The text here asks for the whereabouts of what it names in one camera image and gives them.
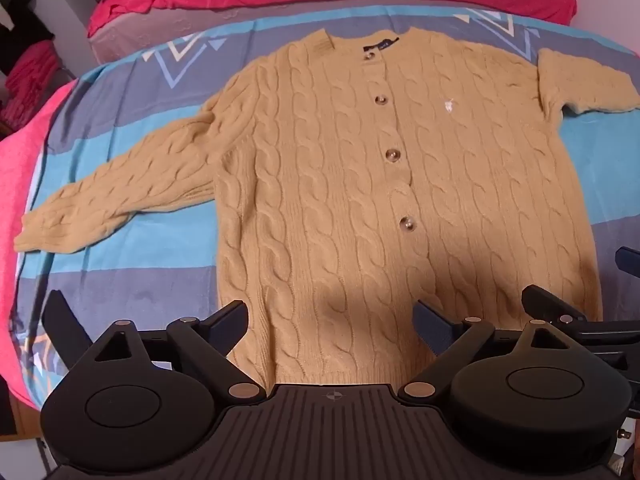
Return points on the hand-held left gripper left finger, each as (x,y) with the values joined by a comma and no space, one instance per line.
(230,322)

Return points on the wooden bed frame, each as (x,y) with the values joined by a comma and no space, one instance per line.
(25,417)

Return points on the pink bed cover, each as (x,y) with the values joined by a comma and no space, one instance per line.
(20,185)

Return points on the pile of red clothes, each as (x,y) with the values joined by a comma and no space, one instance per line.
(32,85)

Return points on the blue grey striped bed sheet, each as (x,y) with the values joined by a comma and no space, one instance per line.
(150,270)

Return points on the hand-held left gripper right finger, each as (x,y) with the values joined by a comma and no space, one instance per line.
(432,322)

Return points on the dark hanging clothes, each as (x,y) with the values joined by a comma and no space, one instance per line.
(22,25)

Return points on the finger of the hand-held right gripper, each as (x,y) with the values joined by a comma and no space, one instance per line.
(545,302)
(627,260)

